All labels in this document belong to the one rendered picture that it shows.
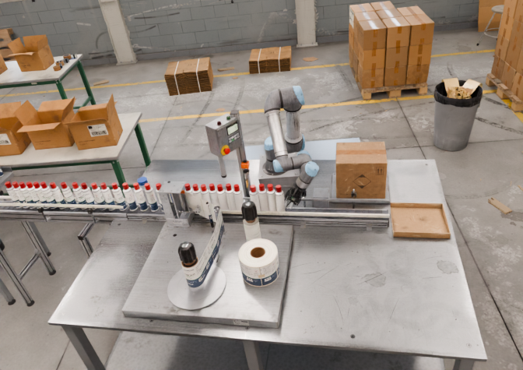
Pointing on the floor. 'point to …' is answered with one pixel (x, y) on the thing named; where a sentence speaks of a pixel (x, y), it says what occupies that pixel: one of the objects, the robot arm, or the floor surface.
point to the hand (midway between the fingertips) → (286, 205)
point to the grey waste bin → (453, 126)
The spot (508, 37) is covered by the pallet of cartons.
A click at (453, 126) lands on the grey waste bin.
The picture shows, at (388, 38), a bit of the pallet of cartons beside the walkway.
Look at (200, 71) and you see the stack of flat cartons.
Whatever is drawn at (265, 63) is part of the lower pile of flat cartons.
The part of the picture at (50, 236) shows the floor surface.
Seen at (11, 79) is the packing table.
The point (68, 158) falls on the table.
